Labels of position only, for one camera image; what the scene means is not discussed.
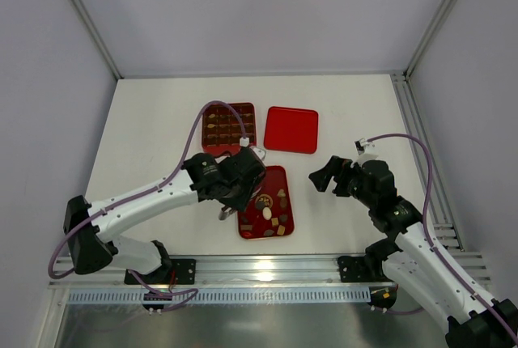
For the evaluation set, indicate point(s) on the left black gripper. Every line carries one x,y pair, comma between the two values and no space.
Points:
246,188

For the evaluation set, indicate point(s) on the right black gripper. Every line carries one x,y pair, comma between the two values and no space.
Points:
340,180

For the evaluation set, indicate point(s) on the red box lid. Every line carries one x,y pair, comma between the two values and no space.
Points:
291,130

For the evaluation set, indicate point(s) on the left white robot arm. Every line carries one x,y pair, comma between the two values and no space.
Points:
94,229

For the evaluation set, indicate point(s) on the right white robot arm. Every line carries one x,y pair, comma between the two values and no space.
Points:
411,256

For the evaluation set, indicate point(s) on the white oval chocolate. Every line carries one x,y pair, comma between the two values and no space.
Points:
267,214

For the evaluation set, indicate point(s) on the red compartment chocolate box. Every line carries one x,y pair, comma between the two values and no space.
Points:
224,137

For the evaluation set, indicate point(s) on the brown oval ridged chocolate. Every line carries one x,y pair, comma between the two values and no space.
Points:
284,202

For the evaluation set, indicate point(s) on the tan shell chocolate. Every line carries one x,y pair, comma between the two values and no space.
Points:
281,229

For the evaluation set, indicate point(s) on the red rectangular tray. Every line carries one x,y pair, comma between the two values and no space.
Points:
275,179

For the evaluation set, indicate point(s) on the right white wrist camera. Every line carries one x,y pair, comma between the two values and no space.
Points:
366,151

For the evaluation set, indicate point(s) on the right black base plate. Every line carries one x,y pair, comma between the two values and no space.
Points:
353,269

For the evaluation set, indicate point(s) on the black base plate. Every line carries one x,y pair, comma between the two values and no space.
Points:
353,269
183,271

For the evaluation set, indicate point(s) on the aluminium front rail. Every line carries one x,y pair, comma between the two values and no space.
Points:
276,269

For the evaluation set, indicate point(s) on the right aluminium frame rails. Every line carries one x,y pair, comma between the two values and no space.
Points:
439,208

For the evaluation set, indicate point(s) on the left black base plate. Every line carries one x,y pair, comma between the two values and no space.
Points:
183,271

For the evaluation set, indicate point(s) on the slotted cable duct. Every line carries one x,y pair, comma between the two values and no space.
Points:
224,295

